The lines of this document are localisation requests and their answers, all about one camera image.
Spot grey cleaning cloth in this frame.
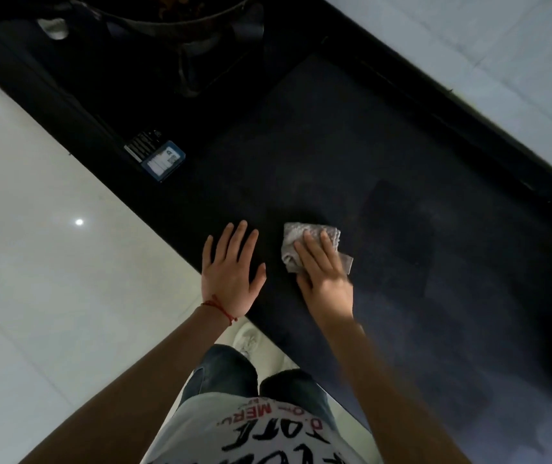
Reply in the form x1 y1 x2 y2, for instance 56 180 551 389
282 222 354 276

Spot black gas stove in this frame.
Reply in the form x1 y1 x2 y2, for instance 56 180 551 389
0 0 327 186

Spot person's left forearm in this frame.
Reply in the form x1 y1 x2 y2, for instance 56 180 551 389
19 304 239 464

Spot person's right hand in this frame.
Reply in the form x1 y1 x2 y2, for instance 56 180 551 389
293 230 355 325

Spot black cooking pan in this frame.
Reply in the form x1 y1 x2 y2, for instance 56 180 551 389
70 0 264 44

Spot black stove pan support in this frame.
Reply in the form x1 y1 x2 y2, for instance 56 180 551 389
172 2 267 99

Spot red string bracelet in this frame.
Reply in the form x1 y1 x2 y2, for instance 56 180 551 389
200 295 236 326

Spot person's left hand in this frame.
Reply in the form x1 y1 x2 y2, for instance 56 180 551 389
201 220 267 320

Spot white printed t-shirt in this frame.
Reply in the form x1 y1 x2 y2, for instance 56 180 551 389
140 392 368 464

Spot white shoe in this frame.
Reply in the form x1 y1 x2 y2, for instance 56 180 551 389
233 320 263 360

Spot dark blue jeans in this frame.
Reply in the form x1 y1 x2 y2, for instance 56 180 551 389
179 344 339 430

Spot black striped label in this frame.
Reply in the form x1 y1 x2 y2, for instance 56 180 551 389
123 128 163 164

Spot person's right forearm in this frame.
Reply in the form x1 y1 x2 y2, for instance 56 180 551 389
314 314 472 464

